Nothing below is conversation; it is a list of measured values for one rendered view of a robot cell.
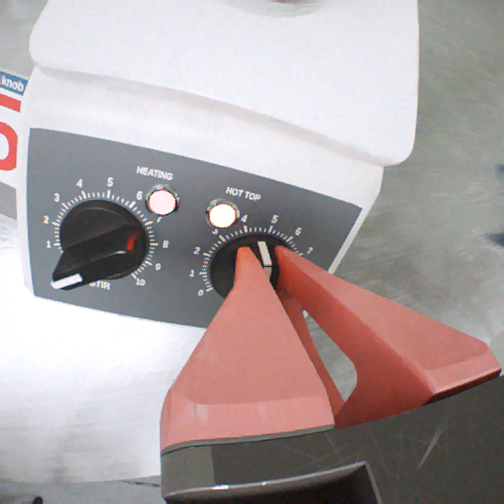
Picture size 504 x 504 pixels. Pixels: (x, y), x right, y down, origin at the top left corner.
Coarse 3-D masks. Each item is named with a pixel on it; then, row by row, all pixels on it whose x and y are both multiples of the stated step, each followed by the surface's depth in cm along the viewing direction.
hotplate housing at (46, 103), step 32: (32, 96) 7; (64, 96) 8; (96, 96) 8; (128, 96) 8; (64, 128) 8; (96, 128) 8; (128, 128) 9; (160, 128) 9; (192, 128) 9; (224, 128) 9; (256, 128) 9; (224, 160) 10; (256, 160) 10; (288, 160) 10; (320, 160) 10; (352, 160) 11; (320, 192) 11; (352, 192) 11; (32, 288) 11
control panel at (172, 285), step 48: (48, 144) 8; (96, 144) 9; (48, 192) 9; (96, 192) 9; (144, 192) 10; (192, 192) 10; (240, 192) 10; (288, 192) 11; (48, 240) 10; (192, 240) 11; (288, 240) 12; (336, 240) 12; (48, 288) 11; (96, 288) 12; (144, 288) 12; (192, 288) 12
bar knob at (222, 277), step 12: (240, 240) 11; (252, 240) 11; (264, 240) 11; (276, 240) 11; (228, 252) 11; (264, 252) 10; (216, 264) 11; (228, 264) 11; (264, 264) 10; (276, 264) 10; (216, 276) 12; (228, 276) 12; (276, 276) 10; (216, 288) 12; (228, 288) 12
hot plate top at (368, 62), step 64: (64, 0) 6; (128, 0) 6; (192, 0) 7; (384, 0) 8; (64, 64) 6; (128, 64) 6; (192, 64) 7; (256, 64) 7; (320, 64) 8; (384, 64) 9; (320, 128) 8; (384, 128) 9
